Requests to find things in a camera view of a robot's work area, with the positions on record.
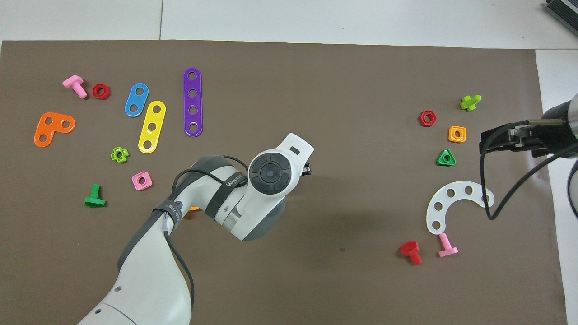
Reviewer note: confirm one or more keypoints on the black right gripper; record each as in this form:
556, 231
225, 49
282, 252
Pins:
551, 135

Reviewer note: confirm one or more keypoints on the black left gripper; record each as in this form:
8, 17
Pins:
308, 169

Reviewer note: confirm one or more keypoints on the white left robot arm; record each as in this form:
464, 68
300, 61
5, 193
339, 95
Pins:
149, 271

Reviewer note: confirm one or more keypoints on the lime cross-head plastic bolt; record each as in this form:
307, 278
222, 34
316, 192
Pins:
469, 103

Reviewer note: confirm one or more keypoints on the orange square plastic nut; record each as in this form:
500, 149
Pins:
451, 134

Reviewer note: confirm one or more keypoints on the green triangle plastic nut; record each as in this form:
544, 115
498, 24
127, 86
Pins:
440, 161

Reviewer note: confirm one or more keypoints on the white curved perforated plate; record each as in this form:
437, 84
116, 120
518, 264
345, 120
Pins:
459, 191

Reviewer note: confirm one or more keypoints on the red hexagon plastic nut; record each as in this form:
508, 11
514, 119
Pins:
421, 118
95, 91

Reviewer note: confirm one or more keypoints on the brown table mat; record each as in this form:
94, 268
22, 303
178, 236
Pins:
316, 90

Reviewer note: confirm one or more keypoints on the pink plastic bolt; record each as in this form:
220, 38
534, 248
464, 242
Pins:
447, 250
72, 82

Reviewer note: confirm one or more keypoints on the red plastic bolt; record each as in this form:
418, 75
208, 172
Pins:
410, 248

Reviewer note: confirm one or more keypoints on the purple four-hole plate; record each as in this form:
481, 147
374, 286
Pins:
193, 101

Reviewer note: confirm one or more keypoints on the dark ribbed device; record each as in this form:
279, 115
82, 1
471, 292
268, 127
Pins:
564, 9

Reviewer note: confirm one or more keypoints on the yellow three-hole plate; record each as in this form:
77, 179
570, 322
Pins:
155, 118

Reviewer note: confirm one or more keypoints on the pink square plastic nut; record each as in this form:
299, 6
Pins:
135, 182

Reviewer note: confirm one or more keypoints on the blue two-hole plate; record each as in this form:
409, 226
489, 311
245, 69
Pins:
137, 99

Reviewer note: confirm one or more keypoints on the lime cross-shaped plastic nut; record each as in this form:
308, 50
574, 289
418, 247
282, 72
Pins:
114, 155

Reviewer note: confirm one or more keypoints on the green plastic bolt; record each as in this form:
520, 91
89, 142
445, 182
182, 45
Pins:
95, 201

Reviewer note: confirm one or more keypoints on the orange angled three-hole plate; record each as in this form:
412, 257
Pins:
55, 128

